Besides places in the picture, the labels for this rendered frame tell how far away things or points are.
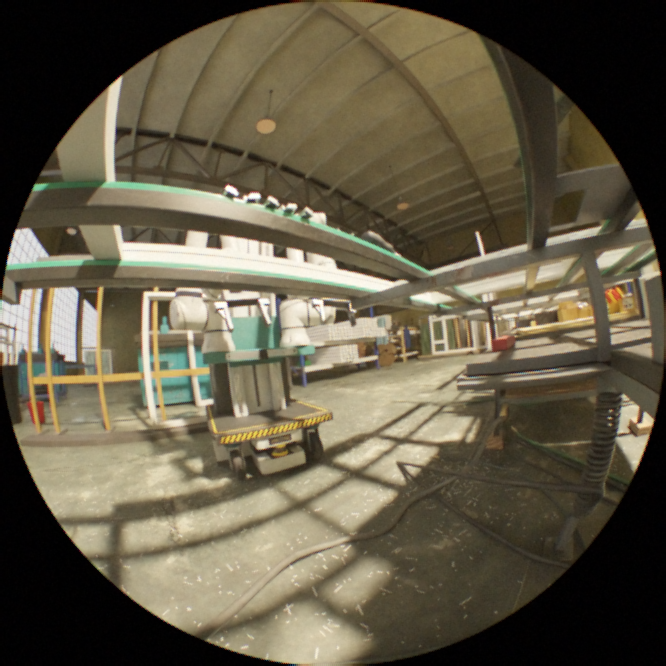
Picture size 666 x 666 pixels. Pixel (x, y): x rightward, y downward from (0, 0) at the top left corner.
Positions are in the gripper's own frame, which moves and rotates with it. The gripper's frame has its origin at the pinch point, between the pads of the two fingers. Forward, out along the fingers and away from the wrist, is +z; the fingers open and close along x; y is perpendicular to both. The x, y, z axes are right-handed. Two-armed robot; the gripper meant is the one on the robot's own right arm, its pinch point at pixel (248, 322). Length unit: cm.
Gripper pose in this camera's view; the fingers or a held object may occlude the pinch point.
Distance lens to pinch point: 76.5
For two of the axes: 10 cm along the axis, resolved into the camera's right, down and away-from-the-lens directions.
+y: -5.4, 5.2, 6.6
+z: 4.5, 8.4, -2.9
